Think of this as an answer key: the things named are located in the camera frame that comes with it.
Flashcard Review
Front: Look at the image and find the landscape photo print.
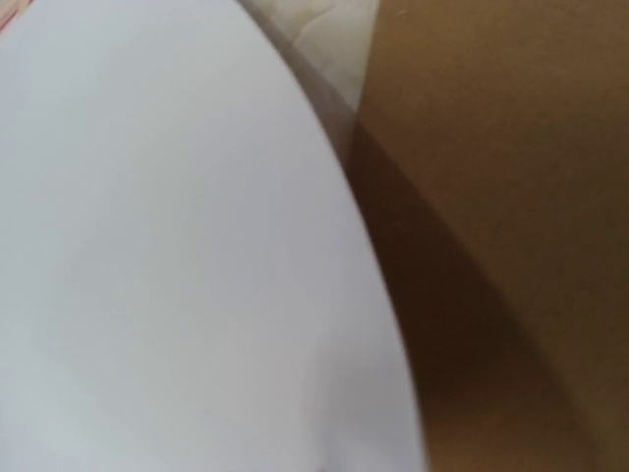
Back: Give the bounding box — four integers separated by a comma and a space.
1, 1, 428, 471

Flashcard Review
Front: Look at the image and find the brown backing board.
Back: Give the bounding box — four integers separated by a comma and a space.
347, 1, 628, 471

